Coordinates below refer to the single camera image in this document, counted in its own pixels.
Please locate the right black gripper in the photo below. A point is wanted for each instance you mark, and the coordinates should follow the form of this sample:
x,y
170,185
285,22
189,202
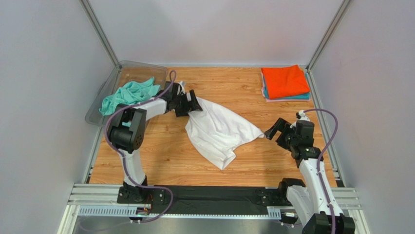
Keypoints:
x,y
282,132

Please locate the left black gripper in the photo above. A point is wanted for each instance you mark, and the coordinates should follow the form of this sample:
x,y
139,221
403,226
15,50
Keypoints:
x,y
195,105

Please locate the white t shirt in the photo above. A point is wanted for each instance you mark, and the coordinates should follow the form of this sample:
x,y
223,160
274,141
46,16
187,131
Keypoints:
x,y
216,131

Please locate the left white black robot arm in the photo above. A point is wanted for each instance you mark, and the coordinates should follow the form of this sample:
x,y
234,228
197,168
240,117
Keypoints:
x,y
126,131

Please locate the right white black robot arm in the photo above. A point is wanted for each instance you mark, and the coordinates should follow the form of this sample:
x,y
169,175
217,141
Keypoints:
x,y
311,197

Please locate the folded teal t shirt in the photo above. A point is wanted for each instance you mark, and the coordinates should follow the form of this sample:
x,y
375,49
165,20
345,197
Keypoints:
x,y
301,96

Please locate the folded orange t shirt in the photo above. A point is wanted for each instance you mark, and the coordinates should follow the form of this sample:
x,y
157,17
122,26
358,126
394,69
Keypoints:
x,y
285,83

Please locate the mint green t shirt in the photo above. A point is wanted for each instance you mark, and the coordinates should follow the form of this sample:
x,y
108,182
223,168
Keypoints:
x,y
131,93

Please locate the clear plastic bin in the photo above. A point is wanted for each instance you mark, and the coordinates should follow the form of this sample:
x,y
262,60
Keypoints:
x,y
124,72

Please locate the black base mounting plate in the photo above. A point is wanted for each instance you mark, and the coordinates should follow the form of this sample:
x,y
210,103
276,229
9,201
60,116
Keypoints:
x,y
203,200

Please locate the right aluminium corner post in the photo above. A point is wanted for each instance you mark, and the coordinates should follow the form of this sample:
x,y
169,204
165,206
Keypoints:
x,y
328,33

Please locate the aluminium corner post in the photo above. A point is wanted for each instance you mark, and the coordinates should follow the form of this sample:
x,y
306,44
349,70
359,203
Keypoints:
x,y
328,33
88,8

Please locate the aluminium frame rail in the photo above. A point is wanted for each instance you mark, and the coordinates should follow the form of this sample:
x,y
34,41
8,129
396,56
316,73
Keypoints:
x,y
100,200

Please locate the left aluminium corner post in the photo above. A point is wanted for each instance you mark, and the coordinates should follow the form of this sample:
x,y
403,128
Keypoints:
x,y
88,8

